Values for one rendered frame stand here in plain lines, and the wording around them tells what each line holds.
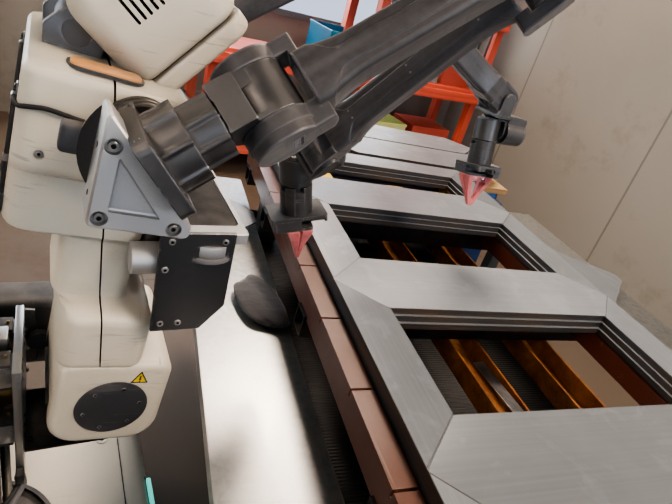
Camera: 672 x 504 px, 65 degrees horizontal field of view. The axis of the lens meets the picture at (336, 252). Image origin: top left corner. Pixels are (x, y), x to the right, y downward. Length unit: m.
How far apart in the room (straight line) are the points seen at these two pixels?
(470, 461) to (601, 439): 0.26
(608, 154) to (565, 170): 0.34
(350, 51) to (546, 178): 3.84
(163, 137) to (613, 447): 0.80
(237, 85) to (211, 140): 0.06
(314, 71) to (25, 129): 0.30
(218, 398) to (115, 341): 0.25
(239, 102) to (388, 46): 0.16
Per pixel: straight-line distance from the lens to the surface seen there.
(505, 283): 1.29
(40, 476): 1.40
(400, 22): 0.59
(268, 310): 1.16
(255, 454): 0.92
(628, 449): 1.00
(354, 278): 1.07
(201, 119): 0.52
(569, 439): 0.94
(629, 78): 4.10
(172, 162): 0.51
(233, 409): 0.98
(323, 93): 0.55
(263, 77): 0.55
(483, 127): 1.27
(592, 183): 4.12
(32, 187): 0.71
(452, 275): 1.22
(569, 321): 1.30
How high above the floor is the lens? 1.39
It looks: 28 degrees down
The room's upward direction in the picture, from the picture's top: 17 degrees clockwise
